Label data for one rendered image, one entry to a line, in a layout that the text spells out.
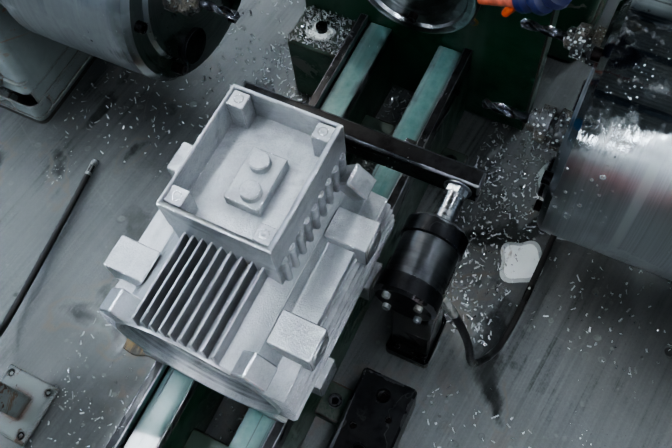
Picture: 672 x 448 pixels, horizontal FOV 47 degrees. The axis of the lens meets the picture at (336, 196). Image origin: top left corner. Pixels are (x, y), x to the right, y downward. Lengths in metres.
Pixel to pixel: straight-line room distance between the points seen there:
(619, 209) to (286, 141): 0.27
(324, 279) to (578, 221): 0.22
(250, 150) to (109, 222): 0.40
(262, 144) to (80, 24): 0.27
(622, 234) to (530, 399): 0.27
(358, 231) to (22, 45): 0.55
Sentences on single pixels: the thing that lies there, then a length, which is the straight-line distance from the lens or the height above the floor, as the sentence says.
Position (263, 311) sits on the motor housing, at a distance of 0.62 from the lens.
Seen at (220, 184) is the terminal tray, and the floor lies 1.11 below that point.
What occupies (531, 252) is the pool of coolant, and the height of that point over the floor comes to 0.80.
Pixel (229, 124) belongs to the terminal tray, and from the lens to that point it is 0.66.
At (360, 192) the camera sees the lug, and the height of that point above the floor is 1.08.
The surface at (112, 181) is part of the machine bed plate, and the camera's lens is 1.04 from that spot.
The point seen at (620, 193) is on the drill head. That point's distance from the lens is 0.66.
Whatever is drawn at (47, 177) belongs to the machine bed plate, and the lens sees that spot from 1.08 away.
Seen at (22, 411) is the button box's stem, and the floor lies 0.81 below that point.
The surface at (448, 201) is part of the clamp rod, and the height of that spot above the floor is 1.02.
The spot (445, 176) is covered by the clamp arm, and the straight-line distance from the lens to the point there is 0.72.
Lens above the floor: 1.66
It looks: 63 degrees down
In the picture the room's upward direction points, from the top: 9 degrees counter-clockwise
